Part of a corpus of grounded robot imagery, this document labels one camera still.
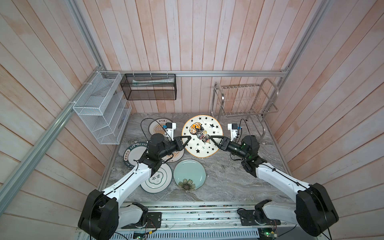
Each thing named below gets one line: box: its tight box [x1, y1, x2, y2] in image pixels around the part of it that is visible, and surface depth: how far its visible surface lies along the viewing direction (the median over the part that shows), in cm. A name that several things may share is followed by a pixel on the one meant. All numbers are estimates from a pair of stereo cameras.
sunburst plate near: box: [161, 148, 185, 163], surface depth 95 cm
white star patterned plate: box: [181, 114, 224, 158], surface depth 76 cm
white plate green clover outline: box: [140, 163, 173, 194], surface depth 87 cm
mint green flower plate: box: [173, 159, 207, 191], surface depth 90 cm
